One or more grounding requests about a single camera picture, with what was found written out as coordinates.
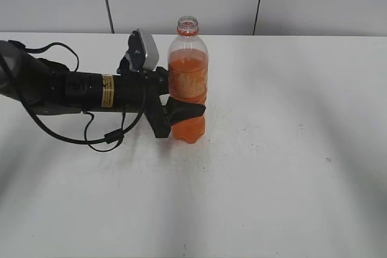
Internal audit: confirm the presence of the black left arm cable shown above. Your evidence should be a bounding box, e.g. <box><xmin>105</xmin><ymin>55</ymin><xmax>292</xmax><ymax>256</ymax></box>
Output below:
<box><xmin>0</xmin><ymin>40</ymin><xmax>149</xmax><ymax>152</ymax></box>

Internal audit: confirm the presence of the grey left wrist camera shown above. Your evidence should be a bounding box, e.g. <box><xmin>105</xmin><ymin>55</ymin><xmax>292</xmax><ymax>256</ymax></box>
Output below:
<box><xmin>125</xmin><ymin>28</ymin><xmax>160</xmax><ymax>71</ymax></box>

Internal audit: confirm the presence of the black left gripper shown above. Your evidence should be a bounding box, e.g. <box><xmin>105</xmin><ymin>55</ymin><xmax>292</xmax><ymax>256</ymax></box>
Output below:
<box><xmin>114</xmin><ymin>66</ymin><xmax>206</xmax><ymax>138</ymax></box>

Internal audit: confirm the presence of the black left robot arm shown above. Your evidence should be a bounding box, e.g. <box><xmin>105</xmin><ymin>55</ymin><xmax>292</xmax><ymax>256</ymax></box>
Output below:
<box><xmin>1</xmin><ymin>31</ymin><xmax>206</xmax><ymax>138</ymax></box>

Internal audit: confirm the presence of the orange soda plastic bottle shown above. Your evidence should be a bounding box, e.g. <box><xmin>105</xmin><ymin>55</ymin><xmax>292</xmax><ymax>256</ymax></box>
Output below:
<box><xmin>167</xmin><ymin>15</ymin><xmax>210</xmax><ymax>144</ymax></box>

